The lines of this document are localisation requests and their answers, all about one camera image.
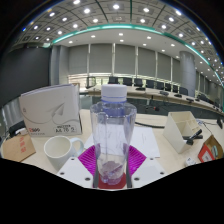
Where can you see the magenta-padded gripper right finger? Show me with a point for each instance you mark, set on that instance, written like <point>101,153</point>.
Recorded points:
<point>148,170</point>

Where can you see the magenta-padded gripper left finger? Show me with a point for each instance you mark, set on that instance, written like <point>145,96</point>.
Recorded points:
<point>75,171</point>

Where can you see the clear plastic water bottle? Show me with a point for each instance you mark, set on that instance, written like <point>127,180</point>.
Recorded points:
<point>113,116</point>

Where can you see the white ceramic mug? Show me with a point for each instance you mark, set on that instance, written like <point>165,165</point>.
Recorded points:
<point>60,150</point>

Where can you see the white printed paper sheet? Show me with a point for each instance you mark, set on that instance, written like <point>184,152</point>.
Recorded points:
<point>146,141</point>

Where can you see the white remote control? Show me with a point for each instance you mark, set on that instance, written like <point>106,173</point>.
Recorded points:
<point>190,161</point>

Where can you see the white open desk organizer box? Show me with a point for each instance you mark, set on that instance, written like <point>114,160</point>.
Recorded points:
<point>176,128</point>

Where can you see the black pen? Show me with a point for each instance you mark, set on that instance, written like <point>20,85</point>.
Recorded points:
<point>194,136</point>

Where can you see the cardboard box with red lid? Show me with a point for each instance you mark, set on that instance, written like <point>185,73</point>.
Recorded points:
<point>206,153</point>

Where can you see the brown paper envelope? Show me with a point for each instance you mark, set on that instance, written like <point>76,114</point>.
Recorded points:
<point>16,148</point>

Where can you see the white copy paper carton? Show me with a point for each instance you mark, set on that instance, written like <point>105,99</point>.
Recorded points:
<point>50,110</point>

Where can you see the long curved conference desk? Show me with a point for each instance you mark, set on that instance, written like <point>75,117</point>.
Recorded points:
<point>150,95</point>

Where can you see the row of black office chairs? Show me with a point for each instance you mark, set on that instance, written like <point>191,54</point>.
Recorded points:
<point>138,82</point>

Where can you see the round ceiling lights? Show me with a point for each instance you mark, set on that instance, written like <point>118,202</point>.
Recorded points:
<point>86,10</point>

